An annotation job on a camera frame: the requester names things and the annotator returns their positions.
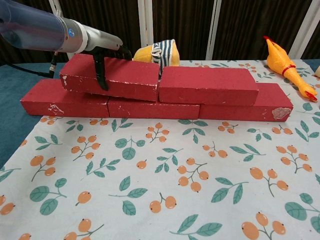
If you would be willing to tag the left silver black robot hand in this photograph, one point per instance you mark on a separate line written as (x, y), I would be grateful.
(102, 42)

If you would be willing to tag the red brick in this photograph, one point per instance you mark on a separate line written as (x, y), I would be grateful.
(150, 110)
(207, 82)
(130, 77)
(250, 112)
(50, 102)

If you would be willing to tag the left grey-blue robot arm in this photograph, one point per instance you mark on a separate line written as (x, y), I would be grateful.
(32, 27)

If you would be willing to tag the yellow plush toy striped hat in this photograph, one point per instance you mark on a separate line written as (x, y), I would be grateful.
(145, 56)

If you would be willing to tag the floral print tablecloth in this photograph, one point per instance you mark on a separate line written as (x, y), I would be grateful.
(175, 175)

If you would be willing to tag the yellow rubber chicken toy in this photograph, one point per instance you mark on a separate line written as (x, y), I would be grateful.
(277, 60)

